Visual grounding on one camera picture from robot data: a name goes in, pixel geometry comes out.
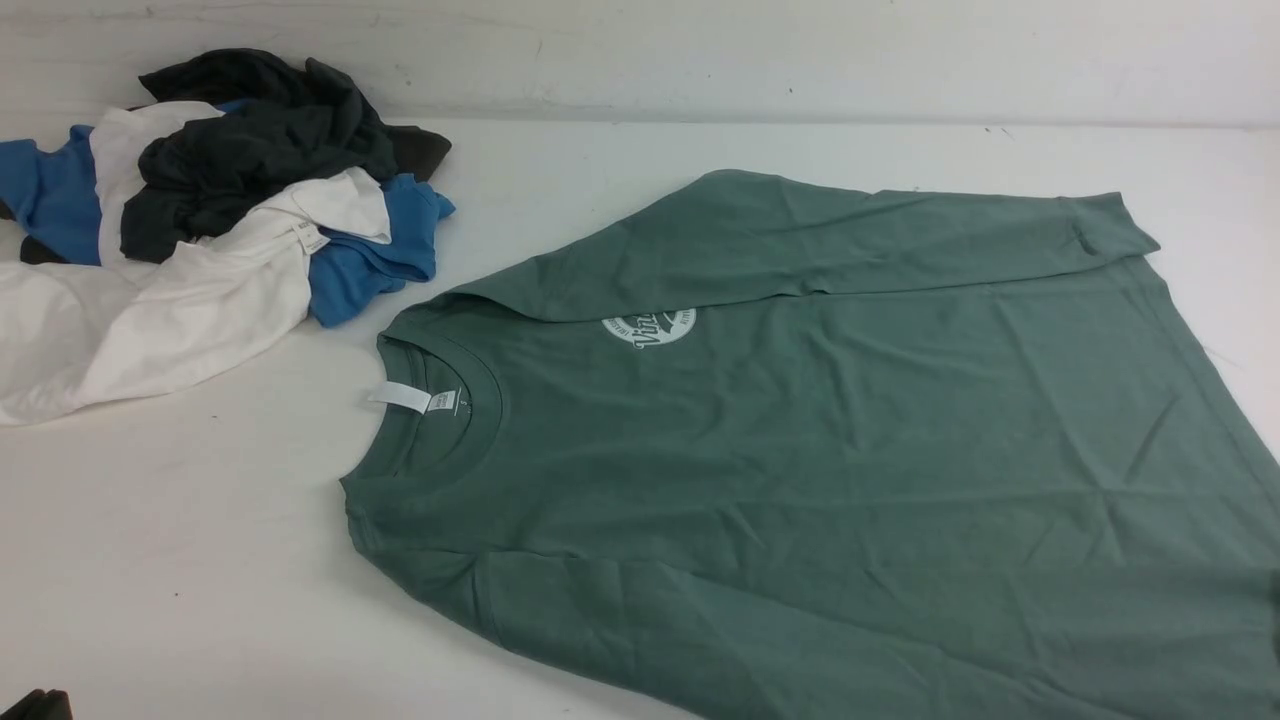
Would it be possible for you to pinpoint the white shirt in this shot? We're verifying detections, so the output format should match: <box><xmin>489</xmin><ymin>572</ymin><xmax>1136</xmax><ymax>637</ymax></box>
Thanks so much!
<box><xmin>1</xmin><ymin>101</ymin><xmax>390</xmax><ymax>427</ymax></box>

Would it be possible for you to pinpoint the green long sleeve shirt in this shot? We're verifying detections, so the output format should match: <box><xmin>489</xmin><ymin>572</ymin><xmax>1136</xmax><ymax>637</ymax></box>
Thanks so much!
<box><xmin>340</xmin><ymin>170</ymin><xmax>1279</xmax><ymax>719</ymax></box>

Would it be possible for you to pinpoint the dark grey shirt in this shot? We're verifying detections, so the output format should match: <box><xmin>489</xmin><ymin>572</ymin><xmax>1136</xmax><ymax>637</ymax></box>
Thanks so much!
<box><xmin>3</xmin><ymin>47</ymin><xmax>452</xmax><ymax>264</ymax></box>

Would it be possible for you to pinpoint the blue shirt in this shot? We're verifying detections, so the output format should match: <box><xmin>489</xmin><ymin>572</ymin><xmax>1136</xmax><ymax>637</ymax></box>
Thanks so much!
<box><xmin>3</xmin><ymin>173</ymin><xmax>454</xmax><ymax>337</ymax></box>

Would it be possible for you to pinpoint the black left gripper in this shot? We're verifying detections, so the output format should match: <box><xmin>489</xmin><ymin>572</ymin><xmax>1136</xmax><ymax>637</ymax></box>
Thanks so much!
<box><xmin>0</xmin><ymin>689</ymin><xmax>73</xmax><ymax>720</ymax></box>

